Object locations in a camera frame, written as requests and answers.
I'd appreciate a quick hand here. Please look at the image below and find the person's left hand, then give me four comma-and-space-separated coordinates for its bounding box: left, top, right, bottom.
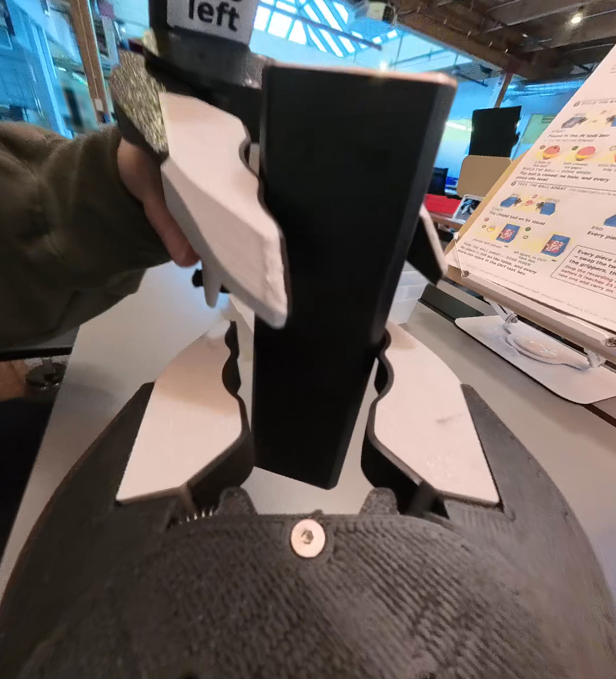
116, 139, 201, 268

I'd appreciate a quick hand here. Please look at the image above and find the person's left forearm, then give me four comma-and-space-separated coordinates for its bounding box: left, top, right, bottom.
0, 123, 173, 362

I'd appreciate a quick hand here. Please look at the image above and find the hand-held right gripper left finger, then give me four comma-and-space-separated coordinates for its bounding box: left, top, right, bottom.
115, 320, 257, 507

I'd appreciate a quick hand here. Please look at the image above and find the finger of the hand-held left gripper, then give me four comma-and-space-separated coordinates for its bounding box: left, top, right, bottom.
405, 205, 450, 286
158, 93, 291, 329

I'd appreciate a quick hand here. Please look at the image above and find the black multi-port USB hub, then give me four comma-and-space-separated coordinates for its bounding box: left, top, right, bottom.
252, 64, 457, 490

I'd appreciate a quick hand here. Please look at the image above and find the black board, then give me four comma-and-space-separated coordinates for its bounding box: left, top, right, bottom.
470, 106, 522, 159

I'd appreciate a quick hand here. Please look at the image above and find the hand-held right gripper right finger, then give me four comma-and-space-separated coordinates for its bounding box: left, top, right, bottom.
361, 324, 502, 514

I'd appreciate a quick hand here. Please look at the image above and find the clear acrylic case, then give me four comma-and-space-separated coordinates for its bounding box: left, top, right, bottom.
452, 194, 484, 224

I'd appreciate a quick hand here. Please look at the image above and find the clear plastic bin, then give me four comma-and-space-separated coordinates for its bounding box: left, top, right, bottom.
387, 271, 428, 326

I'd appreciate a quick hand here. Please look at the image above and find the white ceiling projector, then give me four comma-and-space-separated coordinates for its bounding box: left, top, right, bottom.
363, 0, 399, 24

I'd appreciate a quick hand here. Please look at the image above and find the printed instruction sheet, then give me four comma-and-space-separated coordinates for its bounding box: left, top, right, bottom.
446, 5, 616, 341

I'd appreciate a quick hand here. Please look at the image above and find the beige board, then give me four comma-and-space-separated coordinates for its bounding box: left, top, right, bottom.
456, 155, 513, 200

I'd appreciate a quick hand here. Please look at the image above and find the grey desk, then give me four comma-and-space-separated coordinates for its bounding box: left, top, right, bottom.
0, 260, 616, 679

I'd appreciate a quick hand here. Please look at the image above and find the instruction sheet on stand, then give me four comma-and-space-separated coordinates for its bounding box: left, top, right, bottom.
445, 159, 616, 406

